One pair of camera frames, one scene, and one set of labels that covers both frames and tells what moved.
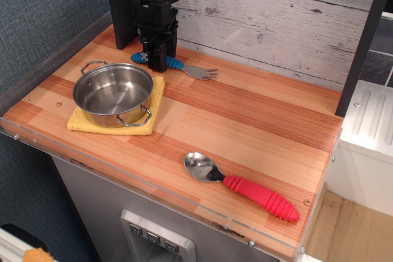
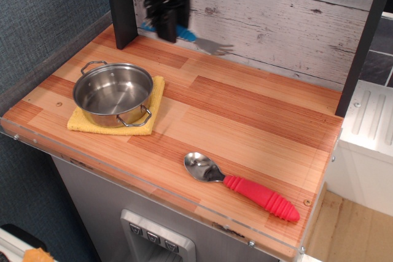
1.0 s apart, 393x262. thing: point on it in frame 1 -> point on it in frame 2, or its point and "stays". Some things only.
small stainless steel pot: [115, 95] stays
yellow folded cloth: [78, 122] stays
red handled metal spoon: [202, 168] stays
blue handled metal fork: [173, 63] -> [184, 33]
